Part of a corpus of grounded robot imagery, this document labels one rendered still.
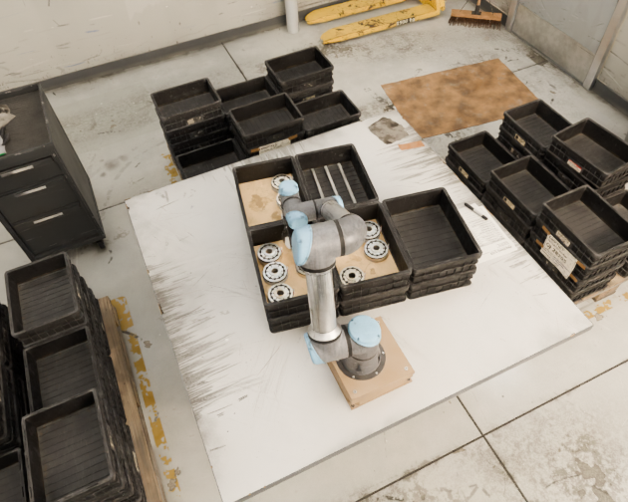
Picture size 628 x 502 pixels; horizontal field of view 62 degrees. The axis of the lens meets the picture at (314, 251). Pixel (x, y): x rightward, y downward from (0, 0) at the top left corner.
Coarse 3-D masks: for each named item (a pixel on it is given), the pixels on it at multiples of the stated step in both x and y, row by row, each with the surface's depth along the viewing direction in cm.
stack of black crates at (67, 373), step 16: (64, 336) 244; (80, 336) 249; (32, 352) 243; (48, 352) 248; (64, 352) 250; (80, 352) 250; (96, 352) 246; (32, 368) 240; (48, 368) 246; (64, 368) 245; (80, 368) 245; (96, 368) 233; (112, 368) 267; (32, 384) 232; (48, 384) 240; (64, 384) 240; (80, 384) 240; (96, 384) 239; (112, 384) 251; (32, 400) 225; (48, 400) 236; (112, 400) 237
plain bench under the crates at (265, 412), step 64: (192, 192) 268; (384, 192) 263; (192, 256) 243; (512, 256) 235; (192, 320) 221; (256, 320) 220; (384, 320) 218; (448, 320) 217; (512, 320) 215; (576, 320) 214; (192, 384) 203; (256, 384) 202; (320, 384) 201; (448, 384) 199; (256, 448) 187; (320, 448) 187
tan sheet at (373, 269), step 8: (384, 240) 227; (360, 248) 225; (344, 256) 223; (352, 256) 223; (360, 256) 222; (336, 264) 220; (344, 264) 220; (352, 264) 220; (360, 264) 220; (368, 264) 220; (376, 264) 219; (384, 264) 219; (392, 264) 219; (368, 272) 217; (376, 272) 217; (384, 272) 217; (392, 272) 217
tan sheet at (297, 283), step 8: (280, 240) 230; (256, 248) 227; (280, 248) 227; (256, 256) 225; (288, 256) 224; (288, 264) 221; (288, 272) 219; (296, 272) 219; (288, 280) 216; (296, 280) 216; (304, 280) 216; (264, 288) 214; (296, 288) 214; (304, 288) 214
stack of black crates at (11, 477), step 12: (0, 456) 222; (12, 456) 225; (24, 456) 227; (0, 468) 228; (12, 468) 229; (24, 468) 220; (0, 480) 226; (12, 480) 226; (24, 480) 216; (0, 492) 223; (12, 492) 222; (24, 492) 212
